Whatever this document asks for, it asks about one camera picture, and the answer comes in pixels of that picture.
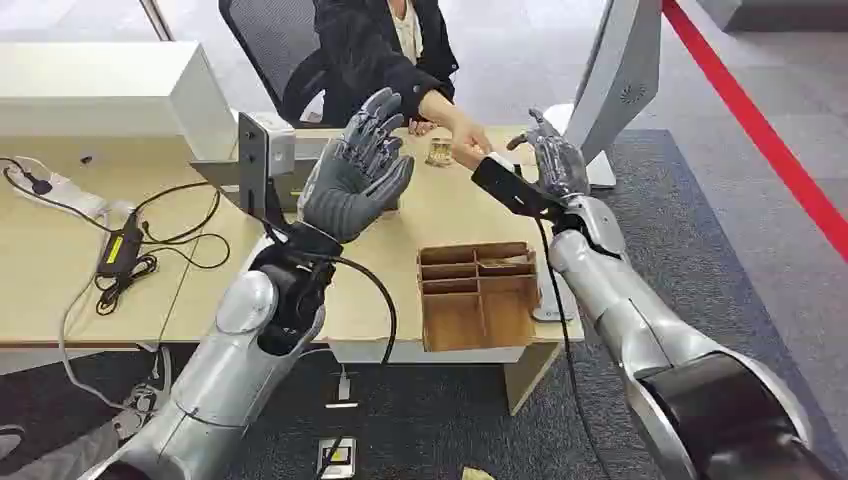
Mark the black mesh office chair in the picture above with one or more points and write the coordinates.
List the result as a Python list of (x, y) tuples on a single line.
[(265, 46)]

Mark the floor socket plate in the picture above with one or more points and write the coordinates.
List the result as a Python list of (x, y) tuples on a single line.
[(336, 457)]

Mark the white cabinet box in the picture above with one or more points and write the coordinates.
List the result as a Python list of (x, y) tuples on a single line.
[(99, 93)]

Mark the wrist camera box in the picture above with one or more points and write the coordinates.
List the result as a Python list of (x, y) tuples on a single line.
[(510, 189), (279, 142)]

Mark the person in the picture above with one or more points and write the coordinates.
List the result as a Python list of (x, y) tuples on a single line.
[(364, 53)]

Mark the tan paper scrap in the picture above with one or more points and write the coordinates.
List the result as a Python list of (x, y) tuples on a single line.
[(477, 474)]

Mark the person's right hand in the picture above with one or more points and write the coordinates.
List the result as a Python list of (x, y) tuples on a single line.
[(474, 142)]

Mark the black power adapter yellow label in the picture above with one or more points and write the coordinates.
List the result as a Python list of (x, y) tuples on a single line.
[(119, 252)]

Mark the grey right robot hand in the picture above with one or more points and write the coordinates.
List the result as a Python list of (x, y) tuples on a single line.
[(563, 169)]

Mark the grey plinth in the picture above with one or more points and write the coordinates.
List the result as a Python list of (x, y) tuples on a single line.
[(775, 13)]

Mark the grey laptop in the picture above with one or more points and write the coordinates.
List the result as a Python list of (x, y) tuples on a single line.
[(218, 175)]

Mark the person's left hand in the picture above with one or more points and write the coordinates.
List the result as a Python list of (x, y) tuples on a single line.
[(422, 127)]

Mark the silver metal post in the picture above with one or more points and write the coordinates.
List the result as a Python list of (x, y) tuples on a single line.
[(158, 20)]

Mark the silver monitor with stand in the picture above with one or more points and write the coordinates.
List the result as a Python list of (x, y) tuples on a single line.
[(616, 79)]

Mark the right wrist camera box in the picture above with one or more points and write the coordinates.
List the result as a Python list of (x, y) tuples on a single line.
[(510, 189)]

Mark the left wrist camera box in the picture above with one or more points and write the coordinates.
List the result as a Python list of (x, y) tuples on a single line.
[(279, 142)]

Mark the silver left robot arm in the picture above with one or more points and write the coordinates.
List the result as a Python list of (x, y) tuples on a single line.
[(225, 384)]

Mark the wooden card box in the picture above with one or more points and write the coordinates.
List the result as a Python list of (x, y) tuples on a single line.
[(464, 318)]

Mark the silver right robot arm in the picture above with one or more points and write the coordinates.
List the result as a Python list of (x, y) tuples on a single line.
[(629, 311)]

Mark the tan card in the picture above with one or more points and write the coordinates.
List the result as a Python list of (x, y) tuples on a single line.
[(503, 263)]

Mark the white floor connector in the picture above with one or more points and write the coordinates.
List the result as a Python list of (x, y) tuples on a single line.
[(343, 391)]

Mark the white power strip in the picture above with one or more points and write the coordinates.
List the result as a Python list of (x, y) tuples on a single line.
[(66, 192)]

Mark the red floor tape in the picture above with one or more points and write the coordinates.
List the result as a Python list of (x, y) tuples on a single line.
[(762, 132)]

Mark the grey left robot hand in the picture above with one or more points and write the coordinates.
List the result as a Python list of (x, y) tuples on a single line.
[(351, 192)]

